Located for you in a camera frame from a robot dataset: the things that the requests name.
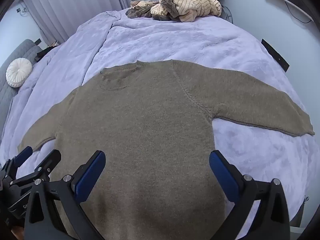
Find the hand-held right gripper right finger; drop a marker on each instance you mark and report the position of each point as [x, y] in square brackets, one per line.
[223, 177]

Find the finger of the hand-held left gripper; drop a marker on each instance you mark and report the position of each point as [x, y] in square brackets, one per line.
[23, 155]
[51, 158]

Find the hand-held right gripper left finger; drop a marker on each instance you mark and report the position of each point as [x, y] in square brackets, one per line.
[91, 177]

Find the olive knit sweater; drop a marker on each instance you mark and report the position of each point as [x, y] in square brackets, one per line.
[150, 130]

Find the round white pleated pillow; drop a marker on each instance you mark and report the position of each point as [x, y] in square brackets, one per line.
[19, 72]

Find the grey quilted headboard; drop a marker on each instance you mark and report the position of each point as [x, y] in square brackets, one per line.
[22, 48]

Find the black flat bar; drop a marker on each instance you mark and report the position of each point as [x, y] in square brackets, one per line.
[275, 53]

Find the lavender fleece blanket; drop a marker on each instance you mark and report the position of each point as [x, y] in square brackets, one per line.
[175, 42]

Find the dark brown garment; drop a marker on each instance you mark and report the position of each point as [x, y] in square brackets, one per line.
[140, 11]

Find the cream striped sweater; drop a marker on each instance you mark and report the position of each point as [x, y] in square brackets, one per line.
[195, 5]

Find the pink garment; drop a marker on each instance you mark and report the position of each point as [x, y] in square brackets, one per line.
[140, 3]

